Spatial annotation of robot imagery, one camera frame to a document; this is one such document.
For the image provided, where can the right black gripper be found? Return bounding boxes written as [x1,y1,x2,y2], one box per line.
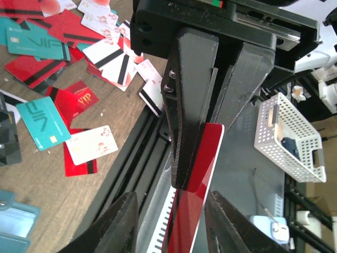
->
[130,1,320,131]

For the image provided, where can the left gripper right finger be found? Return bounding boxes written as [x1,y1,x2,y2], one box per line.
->
[205,191,288,253]

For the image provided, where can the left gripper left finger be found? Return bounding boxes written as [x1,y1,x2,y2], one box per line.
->
[60,192,138,253]

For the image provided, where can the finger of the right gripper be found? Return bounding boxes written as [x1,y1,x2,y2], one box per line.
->
[161,27,219,190]

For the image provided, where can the red glossy card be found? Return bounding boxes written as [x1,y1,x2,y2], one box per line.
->
[161,123,225,253]

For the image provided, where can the blue leather card holder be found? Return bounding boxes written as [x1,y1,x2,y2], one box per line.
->
[1,190,41,253]

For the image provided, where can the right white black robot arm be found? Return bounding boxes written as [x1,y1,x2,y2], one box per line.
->
[131,1,336,192]

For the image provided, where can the white striped card edge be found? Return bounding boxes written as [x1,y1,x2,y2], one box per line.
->
[139,79,163,117]

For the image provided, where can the red card front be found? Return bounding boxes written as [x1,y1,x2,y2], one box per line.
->
[63,143,98,177]

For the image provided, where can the white striped card right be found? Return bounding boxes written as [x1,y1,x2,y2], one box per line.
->
[83,38,125,70]

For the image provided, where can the white floral card front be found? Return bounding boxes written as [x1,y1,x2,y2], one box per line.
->
[65,125,118,166]

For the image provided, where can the red gold VIP card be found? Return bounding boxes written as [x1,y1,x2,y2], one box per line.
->
[46,81,99,129]

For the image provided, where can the teal VIP card centre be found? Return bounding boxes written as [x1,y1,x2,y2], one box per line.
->
[16,96,71,151]

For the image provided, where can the black VIP card centre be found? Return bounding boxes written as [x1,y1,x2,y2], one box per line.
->
[1,93,22,167]

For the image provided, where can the white perforated plastic basket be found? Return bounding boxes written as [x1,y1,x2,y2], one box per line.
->
[254,93,326,183]

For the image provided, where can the light blue slotted cable duct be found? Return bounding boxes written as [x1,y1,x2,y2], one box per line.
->
[146,187,176,253]

